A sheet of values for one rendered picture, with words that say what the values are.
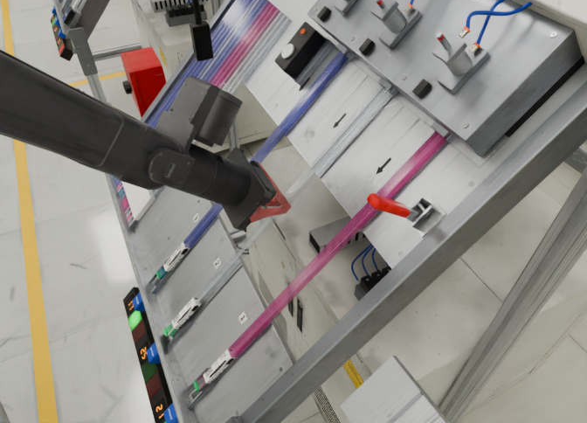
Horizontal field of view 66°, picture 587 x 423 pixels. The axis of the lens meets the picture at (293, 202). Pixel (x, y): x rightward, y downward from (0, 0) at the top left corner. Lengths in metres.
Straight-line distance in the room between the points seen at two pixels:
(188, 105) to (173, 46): 1.36
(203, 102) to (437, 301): 0.65
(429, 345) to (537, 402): 0.80
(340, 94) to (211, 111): 0.23
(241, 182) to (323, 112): 0.19
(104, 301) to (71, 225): 0.45
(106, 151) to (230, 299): 0.35
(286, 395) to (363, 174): 0.30
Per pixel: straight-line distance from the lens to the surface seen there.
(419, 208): 0.51
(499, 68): 0.50
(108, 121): 0.42
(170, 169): 0.47
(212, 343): 0.72
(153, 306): 0.83
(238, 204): 0.57
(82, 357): 1.70
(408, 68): 0.55
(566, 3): 0.50
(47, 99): 0.39
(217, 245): 0.75
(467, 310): 0.98
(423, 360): 0.90
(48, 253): 2.03
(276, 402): 0.61
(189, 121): 0.50
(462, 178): 0.53
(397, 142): 0.59
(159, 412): 0.82
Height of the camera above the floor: 1.40
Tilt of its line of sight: 45 degrees down
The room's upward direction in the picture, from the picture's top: straight up
